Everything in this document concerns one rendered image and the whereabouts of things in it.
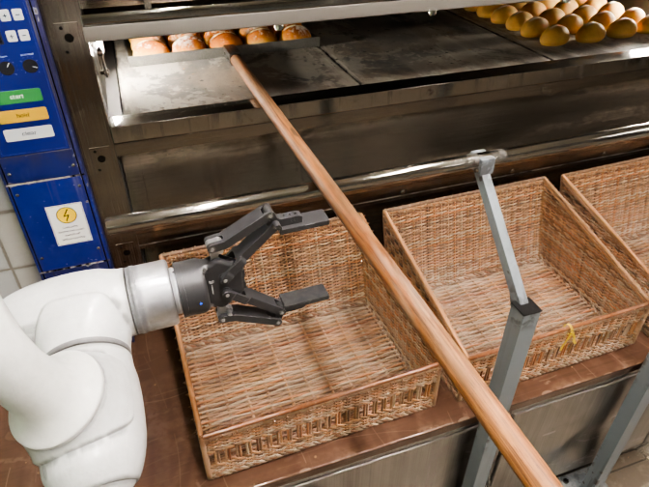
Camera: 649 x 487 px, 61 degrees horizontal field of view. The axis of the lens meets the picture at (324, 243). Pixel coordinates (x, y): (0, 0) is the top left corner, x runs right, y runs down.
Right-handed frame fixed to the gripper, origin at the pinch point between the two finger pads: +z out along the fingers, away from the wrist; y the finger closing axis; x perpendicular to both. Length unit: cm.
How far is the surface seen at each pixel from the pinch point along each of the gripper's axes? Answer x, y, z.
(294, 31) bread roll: -100, -3, 29
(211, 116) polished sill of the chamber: -60, 2, -4
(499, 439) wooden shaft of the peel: 34.5, -0.3, 6.6
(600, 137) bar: -21, 3, 71
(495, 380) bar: -1, 46, 41
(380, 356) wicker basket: -28, 61, 27
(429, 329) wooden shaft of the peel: 19.2, -0.9, 7.2
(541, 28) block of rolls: -82, -1, 104
